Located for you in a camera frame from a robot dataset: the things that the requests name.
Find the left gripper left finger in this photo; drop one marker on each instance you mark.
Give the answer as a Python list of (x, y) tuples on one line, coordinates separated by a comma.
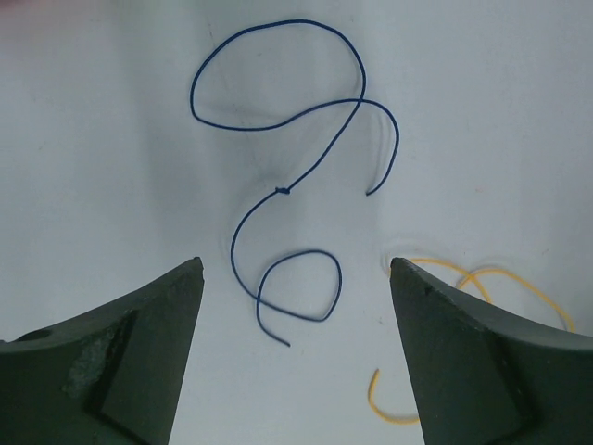
[(112, 375)]

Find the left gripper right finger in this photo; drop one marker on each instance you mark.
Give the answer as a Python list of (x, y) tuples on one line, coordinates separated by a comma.
[(483, 375)]

